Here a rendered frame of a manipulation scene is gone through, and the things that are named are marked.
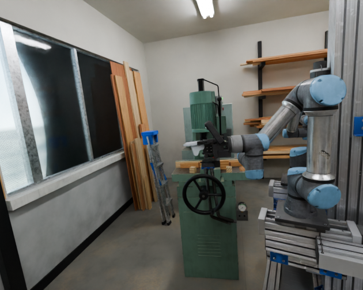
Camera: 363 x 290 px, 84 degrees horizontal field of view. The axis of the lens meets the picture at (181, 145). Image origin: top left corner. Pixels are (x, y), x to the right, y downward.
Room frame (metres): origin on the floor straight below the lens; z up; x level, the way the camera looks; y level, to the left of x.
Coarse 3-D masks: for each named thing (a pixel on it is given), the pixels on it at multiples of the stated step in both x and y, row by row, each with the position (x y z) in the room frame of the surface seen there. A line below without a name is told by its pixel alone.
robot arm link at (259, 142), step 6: (246, 138) 0.82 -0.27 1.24; (252, 138) 0.81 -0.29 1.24; (258, 138) 0.81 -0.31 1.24; (264, 138) 0.81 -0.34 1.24; (246, 144) 0.81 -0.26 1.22; (252, 144) 0.81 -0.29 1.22; (258, 144) 0.80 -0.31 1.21; (264, 144) 0.80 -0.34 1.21; (246, 150) 0.82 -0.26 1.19; (252, 150) 0.81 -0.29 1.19; (258, 150) 0.80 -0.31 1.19; (264, 150) 0.81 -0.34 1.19
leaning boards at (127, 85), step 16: (112, 64) 2.89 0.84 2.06; (112, 80) 2.77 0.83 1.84; (128, 80) 3.18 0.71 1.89; (128, 96) 3.12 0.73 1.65; (128, 112) 3.04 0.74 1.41; (144, 112) 3.49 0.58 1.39; (128, 128) 2.88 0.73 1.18; (144, 128) 3.24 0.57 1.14; (128, 144) 2.80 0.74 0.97; (128, 160) 2.79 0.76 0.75; (144, 160) 2.97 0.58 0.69; (128, 176) 2.75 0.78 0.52; (144, 176) 2.82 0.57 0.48; (144, 192) 2.76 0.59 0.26; (144, 208) 2.74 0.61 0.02
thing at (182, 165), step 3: (231, 162) 1.56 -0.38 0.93; (234, 162) 1.56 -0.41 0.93; (237, 162) 1.55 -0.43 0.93; (180, 165) 1.64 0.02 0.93; (183, 165) 1.63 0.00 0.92; (186, 165) 1.63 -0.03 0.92; (189, 165) 1.62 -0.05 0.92; (192, 165) 1.62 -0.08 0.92; (195, 165) 1.61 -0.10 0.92; (231, 165) 1.56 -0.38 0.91; (234, 165) 1.56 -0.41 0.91; (237, 165) 1.55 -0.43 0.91; (240, 165) 1.55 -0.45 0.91; (180, 168) 1.64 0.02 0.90
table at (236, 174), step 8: (176, 168) 1.65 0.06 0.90; (184, 168) 1.63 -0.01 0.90; (232, 168) 1.52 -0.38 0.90; (176, 176) 1.49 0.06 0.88; (184, 176) 1.47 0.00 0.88; (224, 176) 1.42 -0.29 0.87; (232, 176) 1.41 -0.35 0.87; (240, 176) 1.40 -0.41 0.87; (200, 184) 1.36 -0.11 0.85; (216, 184) 1.34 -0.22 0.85
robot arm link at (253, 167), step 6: (246, 156) 0.83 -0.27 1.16; (252, 156) 0.81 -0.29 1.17; (258, 156) 0.81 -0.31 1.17; (246, 162) 0.83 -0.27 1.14; (252, 162) 0.81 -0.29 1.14; (258, 162) 0.81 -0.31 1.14; (246, 168) 0.83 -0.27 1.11; (252, 168) 0.81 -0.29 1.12; (258, 168) 0.81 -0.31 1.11; (246, 174) 0.84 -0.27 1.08; (252, 174) 0.81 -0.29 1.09; (258, 174) 0.81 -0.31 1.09
